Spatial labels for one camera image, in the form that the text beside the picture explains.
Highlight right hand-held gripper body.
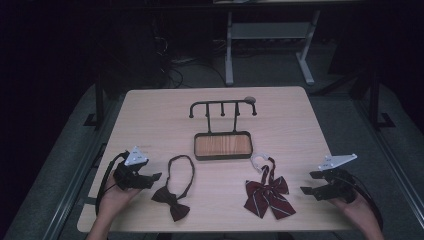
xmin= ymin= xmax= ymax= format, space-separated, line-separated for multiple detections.
xmin=313 ymin=153 xmax=359 ymax=205

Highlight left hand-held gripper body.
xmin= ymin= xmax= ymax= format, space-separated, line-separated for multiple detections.
xmin=113 ymin=145 xmax=151 ymax=192

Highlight dark brown bow tie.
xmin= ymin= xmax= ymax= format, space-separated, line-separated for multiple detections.
xmin=150 ymin=154 xmax=196 ymax=223

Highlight red striped bow tie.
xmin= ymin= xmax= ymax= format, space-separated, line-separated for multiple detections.
xmin=243 ymin=152 xmax=297 ymax=221

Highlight black hook rack wooden base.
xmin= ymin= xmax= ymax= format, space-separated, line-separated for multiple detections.
xmin=188 ymin=98 xmax=258 ymax=162

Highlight person's left hand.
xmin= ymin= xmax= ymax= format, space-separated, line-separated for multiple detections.
xmin=98 ymin=173 xmax=142 ymax=222

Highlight person's right hand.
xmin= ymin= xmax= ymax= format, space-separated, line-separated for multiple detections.
xmin=327 ymin=191 xmax=378 ymax=232

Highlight black metal stand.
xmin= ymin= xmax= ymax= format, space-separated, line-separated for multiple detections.
xmin=365 ymin=68 xmax=397 ymax=130
xmin=83 ymin=74 xmax=108 ymax=130

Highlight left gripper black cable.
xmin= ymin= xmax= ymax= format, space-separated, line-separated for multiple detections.
xmin=95 ymin=151 xmax=130 ymax=216

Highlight grey metal rail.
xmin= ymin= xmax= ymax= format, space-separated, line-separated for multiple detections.
xmin=352 ymin=98 xmax=424 ymax=219
xmin=42 ymin=98 xmax=118 ymax=240

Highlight black floor cables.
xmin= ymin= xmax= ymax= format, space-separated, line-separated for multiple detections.
xmin=165 ymin=57 xmax=228 ymax=89

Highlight white metal desk frame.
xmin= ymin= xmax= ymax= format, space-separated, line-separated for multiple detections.
xmin=213 ymin=0 xmax=364 ymax=87

